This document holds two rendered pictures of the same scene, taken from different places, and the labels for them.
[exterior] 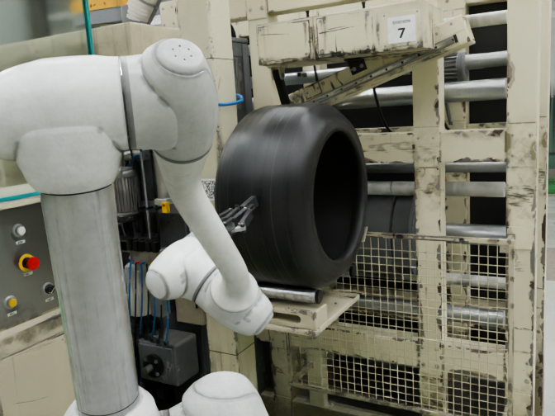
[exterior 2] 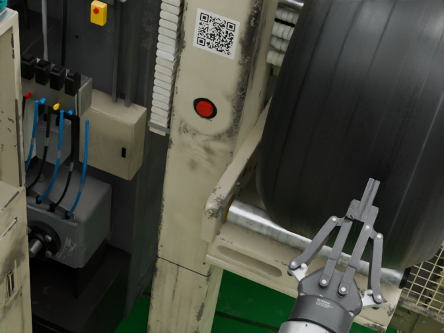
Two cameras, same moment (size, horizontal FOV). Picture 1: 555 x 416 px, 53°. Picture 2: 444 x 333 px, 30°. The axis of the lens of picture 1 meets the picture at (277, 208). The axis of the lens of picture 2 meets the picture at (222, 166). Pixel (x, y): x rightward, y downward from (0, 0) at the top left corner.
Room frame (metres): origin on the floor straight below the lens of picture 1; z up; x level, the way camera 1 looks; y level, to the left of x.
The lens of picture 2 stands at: (0.78, 0.47, 1.99)
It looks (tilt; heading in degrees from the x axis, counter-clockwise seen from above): 43 degrees down; 346
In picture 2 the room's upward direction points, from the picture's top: 10 degrees clockwise
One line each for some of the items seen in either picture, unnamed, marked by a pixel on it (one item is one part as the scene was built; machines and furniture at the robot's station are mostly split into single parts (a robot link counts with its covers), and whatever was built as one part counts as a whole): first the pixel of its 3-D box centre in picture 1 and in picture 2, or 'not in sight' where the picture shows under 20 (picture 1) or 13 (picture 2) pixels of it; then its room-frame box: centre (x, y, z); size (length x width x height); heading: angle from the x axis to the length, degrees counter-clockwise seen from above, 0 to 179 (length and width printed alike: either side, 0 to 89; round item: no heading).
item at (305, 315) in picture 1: (271, 309); (304, 263); (1.73, 0.04, 0.84); 0.36 x 0.09 x 0.06; 60
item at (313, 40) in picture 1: (347, 38); not in sight; (2.05, -0.29, 1.71); 0.61 x 0.25 x 0.15; 60
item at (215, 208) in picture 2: not in sight; (248, 160); (1.94, 0.13, 0.90); 0.40 x 0.03 x 0.10; 150
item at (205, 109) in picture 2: not in sight; (205, 107); (1.91, 0.23, 1.06); 0.03 x 0.02 x 0.03; 60
